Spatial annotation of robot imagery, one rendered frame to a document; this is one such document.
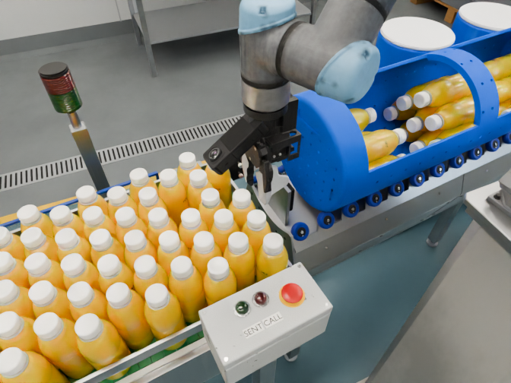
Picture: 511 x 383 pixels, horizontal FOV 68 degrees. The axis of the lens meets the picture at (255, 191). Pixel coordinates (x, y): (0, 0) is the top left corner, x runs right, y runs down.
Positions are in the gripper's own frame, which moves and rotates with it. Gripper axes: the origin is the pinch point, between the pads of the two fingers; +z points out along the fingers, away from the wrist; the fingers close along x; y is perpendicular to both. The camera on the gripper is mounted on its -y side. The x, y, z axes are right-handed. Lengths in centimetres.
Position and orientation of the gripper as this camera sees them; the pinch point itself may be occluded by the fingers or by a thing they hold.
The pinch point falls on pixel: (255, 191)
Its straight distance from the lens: 73.9
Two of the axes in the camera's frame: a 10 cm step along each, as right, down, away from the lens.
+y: 8.8, -3.5, 3.2
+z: 0.1, 6.8, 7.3
